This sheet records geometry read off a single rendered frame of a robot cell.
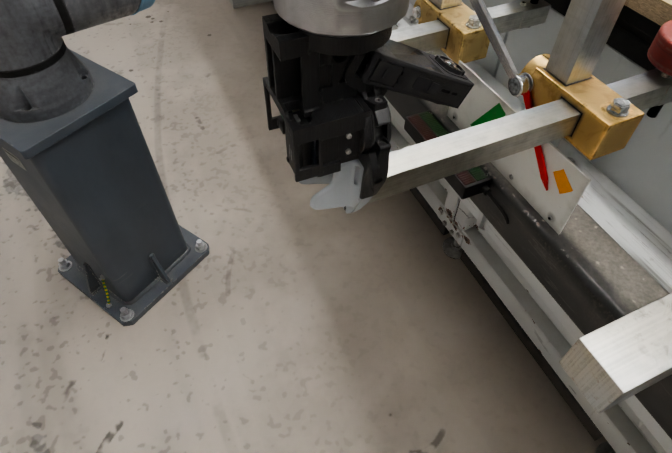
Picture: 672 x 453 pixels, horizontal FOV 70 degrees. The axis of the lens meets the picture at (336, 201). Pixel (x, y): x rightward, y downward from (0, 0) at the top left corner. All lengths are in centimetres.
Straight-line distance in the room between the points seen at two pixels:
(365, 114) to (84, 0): 74
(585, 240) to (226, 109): 155
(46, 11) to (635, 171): 100
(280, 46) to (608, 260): 49
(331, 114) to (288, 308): 104
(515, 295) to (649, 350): 98
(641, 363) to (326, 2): 25
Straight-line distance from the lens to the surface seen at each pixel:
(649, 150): 84
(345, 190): 43
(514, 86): 62
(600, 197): 86
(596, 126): 58
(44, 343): 151
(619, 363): 28
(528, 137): 55
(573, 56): 59
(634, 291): 66
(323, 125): 35
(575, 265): 65
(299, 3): 31
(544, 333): 123
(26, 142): 104
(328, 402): 125
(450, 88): 41
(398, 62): 36
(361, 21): 30
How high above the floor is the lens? 119
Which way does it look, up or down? 49 degrees down
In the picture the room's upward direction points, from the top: straight up
